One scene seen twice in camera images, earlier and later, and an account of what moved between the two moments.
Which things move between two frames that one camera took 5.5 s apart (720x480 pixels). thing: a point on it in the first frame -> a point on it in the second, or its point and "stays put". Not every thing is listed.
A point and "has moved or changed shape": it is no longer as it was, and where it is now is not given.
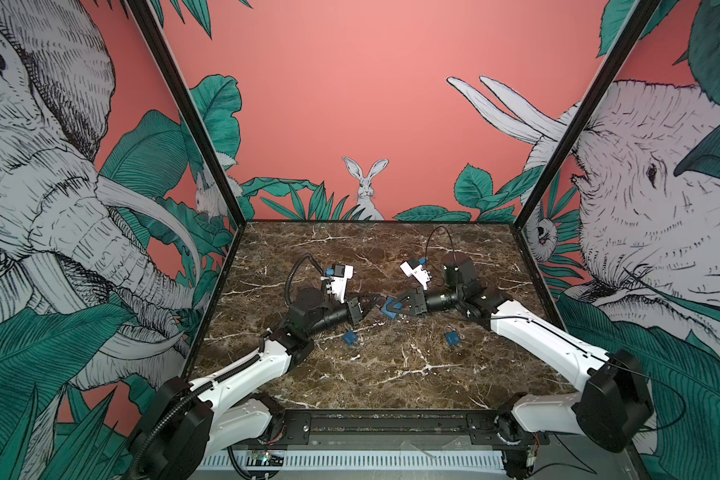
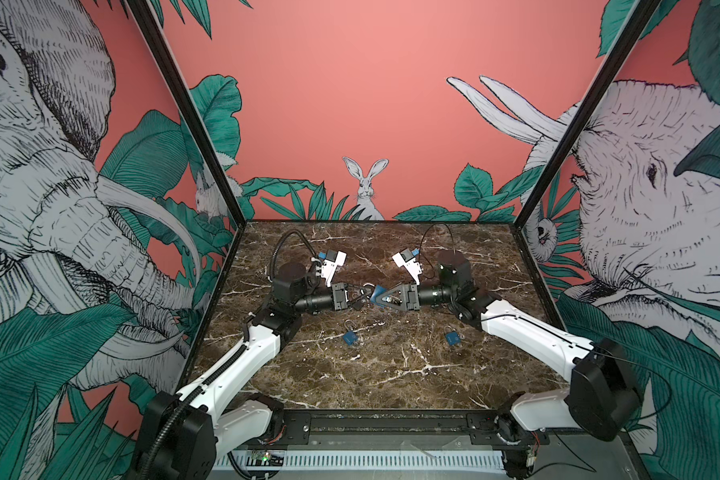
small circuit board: (265, 458) stays put
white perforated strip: (396, 460) stays put
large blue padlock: (389, 313) has moved or changed shape
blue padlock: (350, 337) stays put
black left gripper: (355, 309) -> (340, 296)
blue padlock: (452, 338) stays put
